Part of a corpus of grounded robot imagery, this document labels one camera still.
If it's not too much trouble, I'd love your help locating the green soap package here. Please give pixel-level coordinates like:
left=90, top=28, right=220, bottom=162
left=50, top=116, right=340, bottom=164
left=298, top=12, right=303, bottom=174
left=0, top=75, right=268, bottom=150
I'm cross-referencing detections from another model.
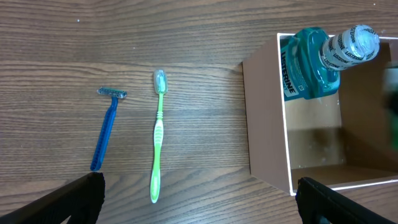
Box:
left=384, top=67, right=397, bottom=151

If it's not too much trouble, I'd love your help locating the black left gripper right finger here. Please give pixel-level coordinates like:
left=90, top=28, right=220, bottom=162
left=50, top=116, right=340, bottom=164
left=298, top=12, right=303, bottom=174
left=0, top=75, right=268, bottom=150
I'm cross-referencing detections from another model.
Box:
left=295, top=177, right=394, bottom=224

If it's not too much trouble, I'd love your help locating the blue disposable razor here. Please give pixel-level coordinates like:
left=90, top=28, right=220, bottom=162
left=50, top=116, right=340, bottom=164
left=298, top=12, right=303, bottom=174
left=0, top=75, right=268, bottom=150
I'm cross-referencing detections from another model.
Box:
left=90, top=87, right=127, bottom=171

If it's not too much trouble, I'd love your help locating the white cardboard box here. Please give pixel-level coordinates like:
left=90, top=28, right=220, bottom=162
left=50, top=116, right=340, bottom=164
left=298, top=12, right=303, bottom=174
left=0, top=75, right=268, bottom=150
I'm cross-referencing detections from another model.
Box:
left=243, top=33, right=397, bottom=195

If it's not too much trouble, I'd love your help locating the blue mouthwash bottle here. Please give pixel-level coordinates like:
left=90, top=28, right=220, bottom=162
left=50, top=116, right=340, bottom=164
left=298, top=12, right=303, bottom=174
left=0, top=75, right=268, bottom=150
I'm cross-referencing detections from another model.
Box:
left=280, top=24, right=380, bottom=101

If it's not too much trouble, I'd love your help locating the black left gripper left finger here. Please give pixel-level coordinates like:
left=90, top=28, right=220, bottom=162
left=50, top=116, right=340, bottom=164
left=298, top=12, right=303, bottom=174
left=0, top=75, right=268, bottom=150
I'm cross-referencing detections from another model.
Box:
left=1, top=172, right=105, bottom=224

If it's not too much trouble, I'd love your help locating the green toothbrush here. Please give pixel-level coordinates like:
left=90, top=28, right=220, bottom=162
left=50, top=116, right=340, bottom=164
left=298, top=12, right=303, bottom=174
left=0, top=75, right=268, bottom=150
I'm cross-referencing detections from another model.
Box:
left=150, top=69, right=168, bottom=203

